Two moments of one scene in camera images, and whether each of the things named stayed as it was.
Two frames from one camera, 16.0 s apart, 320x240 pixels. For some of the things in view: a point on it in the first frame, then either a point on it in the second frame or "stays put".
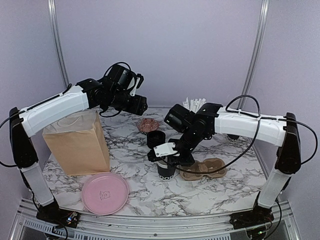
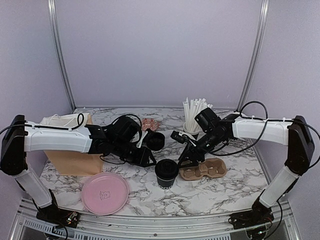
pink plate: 104,193 stays put
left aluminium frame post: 53,17 stays put
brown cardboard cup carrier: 207,164 stays put
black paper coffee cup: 166,171 → 165,184
